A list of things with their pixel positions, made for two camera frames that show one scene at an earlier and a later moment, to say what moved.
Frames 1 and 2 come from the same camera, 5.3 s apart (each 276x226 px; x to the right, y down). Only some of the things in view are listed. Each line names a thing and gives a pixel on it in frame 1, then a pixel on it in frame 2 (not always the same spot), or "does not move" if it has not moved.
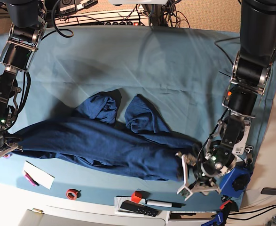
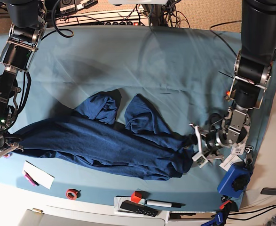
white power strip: x=125 y=18 does not move
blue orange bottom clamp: x=220 y=218 does not move
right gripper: x=214 y=158 -> x=216 y=137
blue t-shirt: x=145 y=144 does not move
